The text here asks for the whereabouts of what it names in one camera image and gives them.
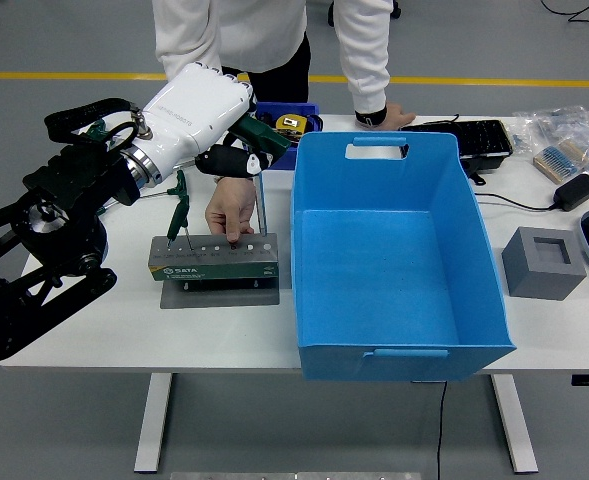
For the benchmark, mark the person's right hand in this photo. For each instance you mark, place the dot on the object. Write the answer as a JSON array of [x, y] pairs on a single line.
[[231, 205]]

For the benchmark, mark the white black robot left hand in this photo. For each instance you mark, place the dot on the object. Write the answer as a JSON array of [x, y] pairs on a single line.
[[194, 110]]

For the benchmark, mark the person's left hand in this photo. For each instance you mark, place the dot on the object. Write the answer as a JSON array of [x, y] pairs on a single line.
[[400, 116]]

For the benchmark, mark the green metal hex key stand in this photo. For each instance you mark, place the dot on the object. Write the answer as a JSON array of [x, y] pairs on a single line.
[[214, 272]]

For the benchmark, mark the large light blue plastic box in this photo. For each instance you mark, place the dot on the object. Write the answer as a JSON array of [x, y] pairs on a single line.
[[374, 270]]

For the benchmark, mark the person's left forearm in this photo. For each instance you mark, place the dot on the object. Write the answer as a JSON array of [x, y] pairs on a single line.
[[369, 85]]

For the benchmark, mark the person's right forearm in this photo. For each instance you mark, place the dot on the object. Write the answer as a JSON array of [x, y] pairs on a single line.
[[189, 55]]

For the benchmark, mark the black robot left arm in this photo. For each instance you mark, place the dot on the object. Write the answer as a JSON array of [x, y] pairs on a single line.
[[34, 250]]

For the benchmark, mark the black wristwatch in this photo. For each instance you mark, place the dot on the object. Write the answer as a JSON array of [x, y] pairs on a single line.
[[372, 118]]

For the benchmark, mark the small dark blue bin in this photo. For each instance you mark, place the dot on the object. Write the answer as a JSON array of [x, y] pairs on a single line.
[[284, 162]]

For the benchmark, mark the black tape roll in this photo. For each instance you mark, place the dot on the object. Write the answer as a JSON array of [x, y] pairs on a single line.
[[315, 123]]

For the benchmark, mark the black plastic case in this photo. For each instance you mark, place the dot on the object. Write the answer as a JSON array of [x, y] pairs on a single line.
[[484, 140]]

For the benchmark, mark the yellow tape measure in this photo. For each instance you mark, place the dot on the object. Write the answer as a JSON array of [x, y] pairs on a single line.
[[290, 123]]

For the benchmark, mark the white table leg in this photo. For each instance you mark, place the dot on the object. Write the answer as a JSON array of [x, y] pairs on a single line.
[[151, 425], [516, 425]]

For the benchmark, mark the person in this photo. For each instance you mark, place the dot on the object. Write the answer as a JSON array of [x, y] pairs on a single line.
[[264, 30]]

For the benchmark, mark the clear plastic parts bags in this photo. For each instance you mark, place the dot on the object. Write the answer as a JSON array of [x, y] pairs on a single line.
[[559, 122]]

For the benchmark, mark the blue resistor tape strip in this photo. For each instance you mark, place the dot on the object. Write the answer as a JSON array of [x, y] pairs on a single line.
[[561, 161]]

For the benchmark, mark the black power adapter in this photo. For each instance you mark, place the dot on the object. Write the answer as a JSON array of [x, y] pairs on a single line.
[[575, 192]]

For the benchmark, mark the grey foam cube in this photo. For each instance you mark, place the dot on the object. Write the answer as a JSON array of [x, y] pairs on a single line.
[[529, 275]]

